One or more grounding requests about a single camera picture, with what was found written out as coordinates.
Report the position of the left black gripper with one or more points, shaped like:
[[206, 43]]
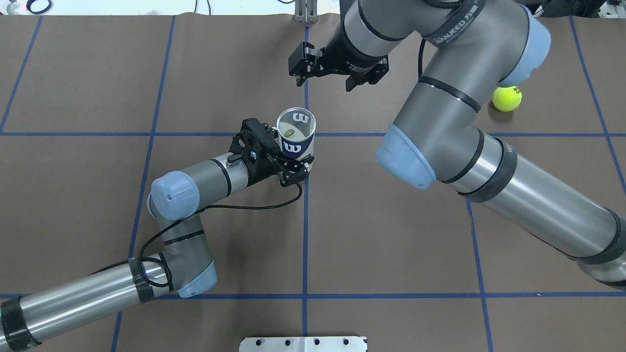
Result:
[[264, 169]]

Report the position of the clear tennis ball can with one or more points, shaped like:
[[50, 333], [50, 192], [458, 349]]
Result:
[[304, 123]]

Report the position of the brown paper table cover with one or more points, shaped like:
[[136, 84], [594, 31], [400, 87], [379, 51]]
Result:
[[362, 253]]

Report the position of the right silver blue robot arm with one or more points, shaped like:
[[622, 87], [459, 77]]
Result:
[[480, 45]]

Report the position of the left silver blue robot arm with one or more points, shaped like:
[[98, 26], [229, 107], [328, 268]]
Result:
[[86, 233]]

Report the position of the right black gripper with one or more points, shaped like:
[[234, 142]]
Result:
[[348, 57]]

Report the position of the white camera mast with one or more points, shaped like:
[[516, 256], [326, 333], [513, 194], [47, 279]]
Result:
[[305, 344]]

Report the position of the aluminium frame post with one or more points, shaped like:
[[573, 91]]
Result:
[[306, 11]]

